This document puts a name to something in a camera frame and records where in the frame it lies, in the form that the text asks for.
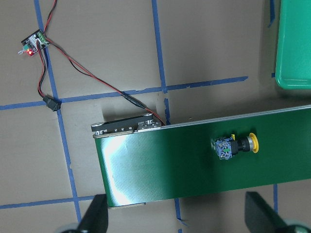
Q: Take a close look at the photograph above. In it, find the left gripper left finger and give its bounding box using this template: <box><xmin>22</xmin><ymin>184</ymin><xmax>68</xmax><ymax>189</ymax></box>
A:
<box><xmin>77</xmin><ymin>194</ymin><xmax>108</xmax><ymax>233</ymax></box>

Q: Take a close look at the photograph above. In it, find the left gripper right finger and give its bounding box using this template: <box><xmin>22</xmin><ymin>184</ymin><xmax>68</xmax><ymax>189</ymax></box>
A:
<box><xmin>244</xmin><ymin>192</ymin><xmax>292</xmax><ymax>233</ymax></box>

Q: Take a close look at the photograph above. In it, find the yellow push button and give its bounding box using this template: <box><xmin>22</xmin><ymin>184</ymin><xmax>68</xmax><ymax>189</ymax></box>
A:
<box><xmin>210</xmin><ymin>133</ymin><xmax>259</xmax><ymax>160</ymax></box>

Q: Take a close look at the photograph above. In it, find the green conveyor belt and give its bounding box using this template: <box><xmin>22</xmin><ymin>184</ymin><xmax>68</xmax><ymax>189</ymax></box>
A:
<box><xmin>94</xmin><ymin>105</ymin><xmax>311</xmax><ymax>207</ymax></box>

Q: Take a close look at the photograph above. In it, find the green plastic tray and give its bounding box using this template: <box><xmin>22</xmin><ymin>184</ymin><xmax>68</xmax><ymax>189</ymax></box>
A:
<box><xmin>275</xmin><ymin>0</ymin><xmax>311</xmax><ymax>90</ymax></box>

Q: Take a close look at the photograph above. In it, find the small green circuit board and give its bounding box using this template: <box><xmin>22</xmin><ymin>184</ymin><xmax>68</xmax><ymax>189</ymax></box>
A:
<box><xmin>18</xmin><ymin>29</ymin><xmax>50</xmax><ymax>57</ymax></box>

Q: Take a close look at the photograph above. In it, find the red black wire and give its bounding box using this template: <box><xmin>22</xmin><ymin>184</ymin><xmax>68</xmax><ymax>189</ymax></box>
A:
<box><xmin>37</xmin><ymin>0</ymin><xmax>167</xmax><ymax>126</ymax></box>

